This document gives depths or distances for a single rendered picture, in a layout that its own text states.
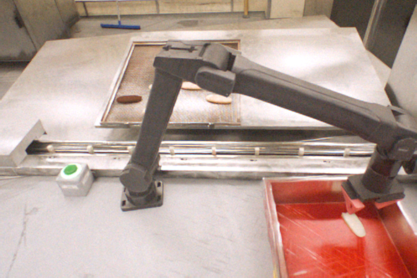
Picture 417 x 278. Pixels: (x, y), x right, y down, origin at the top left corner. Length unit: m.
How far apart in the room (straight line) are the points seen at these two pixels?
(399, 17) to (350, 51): 1.39
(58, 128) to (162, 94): 0.77
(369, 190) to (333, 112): 0.23
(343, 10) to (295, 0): 1.81
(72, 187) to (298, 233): 0.65
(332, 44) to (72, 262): 1.24
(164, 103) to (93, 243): 0.45
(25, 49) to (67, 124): 2.48
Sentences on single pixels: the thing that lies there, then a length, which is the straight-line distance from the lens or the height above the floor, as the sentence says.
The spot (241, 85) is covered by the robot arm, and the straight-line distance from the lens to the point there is 0.54.
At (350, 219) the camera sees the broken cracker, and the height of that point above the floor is 0.83.
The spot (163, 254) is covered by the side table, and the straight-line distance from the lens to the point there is 0.82.
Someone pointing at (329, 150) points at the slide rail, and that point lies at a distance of 1.02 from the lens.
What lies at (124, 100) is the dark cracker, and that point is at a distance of 1.17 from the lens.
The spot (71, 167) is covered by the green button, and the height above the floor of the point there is 0.91.
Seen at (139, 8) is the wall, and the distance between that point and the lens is 4.83.
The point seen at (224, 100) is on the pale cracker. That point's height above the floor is 0.92.
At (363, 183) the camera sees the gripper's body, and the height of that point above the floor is 1.00.
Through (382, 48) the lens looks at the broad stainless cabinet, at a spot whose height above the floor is 0.42.
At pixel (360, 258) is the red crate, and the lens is 0.85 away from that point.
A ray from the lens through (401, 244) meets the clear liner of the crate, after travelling 0.87.
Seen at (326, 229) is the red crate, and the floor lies 0.82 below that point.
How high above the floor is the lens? 1.54
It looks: 39 degrees down
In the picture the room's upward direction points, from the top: 4 degrees counter-clockwise
